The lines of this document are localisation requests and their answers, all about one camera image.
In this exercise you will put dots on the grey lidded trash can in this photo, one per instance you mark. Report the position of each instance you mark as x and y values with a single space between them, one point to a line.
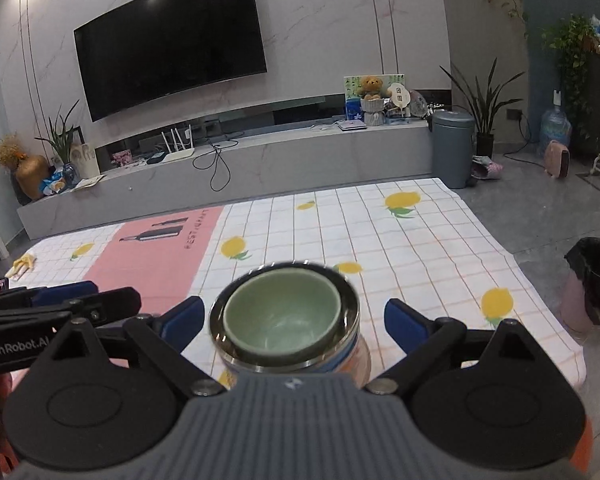
452 150

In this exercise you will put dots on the pale paper booklet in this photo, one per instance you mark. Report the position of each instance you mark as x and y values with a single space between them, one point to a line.
87 181

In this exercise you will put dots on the wall socket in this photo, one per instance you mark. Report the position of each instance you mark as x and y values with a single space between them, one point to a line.
514 114

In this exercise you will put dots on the plant in blue vase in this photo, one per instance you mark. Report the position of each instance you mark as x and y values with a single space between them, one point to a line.
69 172

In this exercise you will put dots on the patterned round fan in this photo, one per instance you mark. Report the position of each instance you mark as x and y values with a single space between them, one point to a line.
419 104

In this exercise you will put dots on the black wall television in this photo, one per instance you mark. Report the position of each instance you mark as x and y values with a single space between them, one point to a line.
170 45

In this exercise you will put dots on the white printed box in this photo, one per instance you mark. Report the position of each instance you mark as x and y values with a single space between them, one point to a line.
85 160

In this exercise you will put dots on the green ceramic bowl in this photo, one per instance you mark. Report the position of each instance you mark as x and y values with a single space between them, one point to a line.
280 320

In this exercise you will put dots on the long-leaf potted plant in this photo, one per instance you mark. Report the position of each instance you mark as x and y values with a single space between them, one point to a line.
484 147

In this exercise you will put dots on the grey marble television console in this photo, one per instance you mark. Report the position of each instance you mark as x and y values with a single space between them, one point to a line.
305 160

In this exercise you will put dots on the blue steel-lined bowl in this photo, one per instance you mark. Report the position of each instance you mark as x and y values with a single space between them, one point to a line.
342 356

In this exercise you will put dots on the white router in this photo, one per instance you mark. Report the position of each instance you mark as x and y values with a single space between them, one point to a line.
180 155

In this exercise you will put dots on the orange steel-lined bowl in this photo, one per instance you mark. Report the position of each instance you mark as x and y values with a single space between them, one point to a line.
362 360

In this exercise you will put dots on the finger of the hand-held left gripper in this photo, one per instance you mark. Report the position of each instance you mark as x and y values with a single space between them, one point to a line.
115 302
65 292

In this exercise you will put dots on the small black box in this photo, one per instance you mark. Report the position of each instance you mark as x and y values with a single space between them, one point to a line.
155 158

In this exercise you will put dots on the brown teddy bear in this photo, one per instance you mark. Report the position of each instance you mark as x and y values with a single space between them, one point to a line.
371 87

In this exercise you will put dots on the yellow banana peel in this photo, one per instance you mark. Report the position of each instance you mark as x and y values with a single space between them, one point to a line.
24 262

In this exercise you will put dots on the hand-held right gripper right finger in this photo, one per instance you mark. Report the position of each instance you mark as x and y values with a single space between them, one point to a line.
404 324

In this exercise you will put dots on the pink space heater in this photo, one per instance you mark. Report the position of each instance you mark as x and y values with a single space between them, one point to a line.
556 160

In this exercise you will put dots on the green painted picture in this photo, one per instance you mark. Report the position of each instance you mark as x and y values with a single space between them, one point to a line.
352 85

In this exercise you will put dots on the pink waste bin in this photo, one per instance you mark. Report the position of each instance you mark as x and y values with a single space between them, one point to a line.
575 305

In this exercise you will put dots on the pink picture frame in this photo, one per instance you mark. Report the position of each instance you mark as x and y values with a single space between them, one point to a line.
121 159

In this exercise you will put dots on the blue snack packet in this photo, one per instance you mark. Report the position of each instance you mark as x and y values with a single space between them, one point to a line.
55 185

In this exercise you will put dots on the flat pale laptop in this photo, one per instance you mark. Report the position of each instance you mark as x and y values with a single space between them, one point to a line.
352 125

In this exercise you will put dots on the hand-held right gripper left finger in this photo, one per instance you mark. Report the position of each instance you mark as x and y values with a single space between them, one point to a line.
182 322

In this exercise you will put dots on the checked lemon-print tablecloth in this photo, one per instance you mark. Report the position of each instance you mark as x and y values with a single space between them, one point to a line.
380 260

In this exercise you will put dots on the green ivy plant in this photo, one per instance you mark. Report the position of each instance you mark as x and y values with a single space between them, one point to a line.
570 45

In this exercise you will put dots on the blue water jug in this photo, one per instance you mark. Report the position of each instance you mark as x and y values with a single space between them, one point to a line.
555 130

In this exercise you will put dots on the dried yellow flowers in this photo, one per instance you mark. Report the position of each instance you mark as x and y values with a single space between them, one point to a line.
6 150

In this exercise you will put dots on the golden vase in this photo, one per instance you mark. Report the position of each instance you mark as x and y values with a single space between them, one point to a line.
30 177

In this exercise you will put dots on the white round hand fan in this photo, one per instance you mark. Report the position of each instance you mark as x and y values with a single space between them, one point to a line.
399 96

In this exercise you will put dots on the teddy bear in pot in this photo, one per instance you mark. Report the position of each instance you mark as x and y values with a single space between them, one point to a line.
373 112

